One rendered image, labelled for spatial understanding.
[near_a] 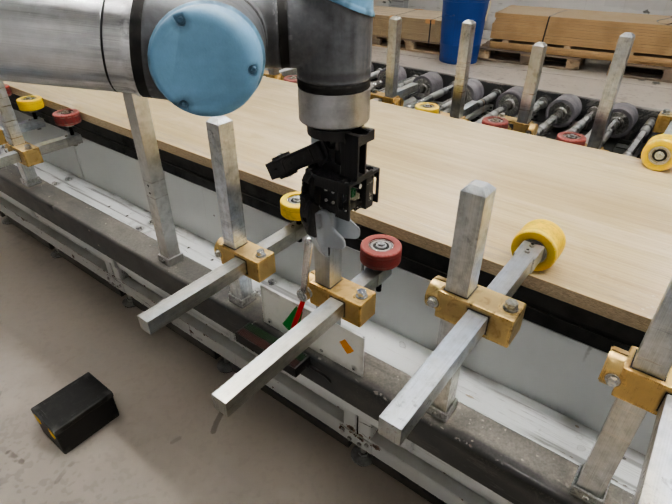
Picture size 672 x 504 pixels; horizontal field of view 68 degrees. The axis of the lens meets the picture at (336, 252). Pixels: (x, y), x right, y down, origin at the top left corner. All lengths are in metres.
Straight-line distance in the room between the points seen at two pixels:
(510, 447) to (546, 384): 0.20
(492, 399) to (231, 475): 0.92
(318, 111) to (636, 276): 0.65
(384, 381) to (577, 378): 0.35
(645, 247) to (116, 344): 1.86
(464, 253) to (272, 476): 1.15
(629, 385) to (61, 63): 0.69
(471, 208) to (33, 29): 0.50
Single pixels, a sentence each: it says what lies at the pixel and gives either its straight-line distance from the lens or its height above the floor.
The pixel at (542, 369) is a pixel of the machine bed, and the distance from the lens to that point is 1.05.
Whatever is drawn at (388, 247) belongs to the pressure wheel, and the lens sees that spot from 0.95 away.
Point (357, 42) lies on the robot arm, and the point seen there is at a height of 1.31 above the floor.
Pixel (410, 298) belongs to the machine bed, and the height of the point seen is 0.73.
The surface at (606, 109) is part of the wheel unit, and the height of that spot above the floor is 0.96.
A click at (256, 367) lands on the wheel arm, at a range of 0.78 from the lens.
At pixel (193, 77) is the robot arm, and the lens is 0.45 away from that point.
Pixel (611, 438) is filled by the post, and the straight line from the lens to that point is 0.80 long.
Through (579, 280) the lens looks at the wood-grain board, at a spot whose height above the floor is 0.90.
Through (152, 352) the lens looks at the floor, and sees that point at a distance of 2.13.
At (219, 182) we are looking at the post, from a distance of 0.99.
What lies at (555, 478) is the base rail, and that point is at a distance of 0.91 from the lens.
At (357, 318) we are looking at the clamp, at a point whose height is 0.84.
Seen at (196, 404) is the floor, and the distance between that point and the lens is 1.90.
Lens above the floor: 1.42
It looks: 34 degrees down
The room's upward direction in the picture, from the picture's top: straight up
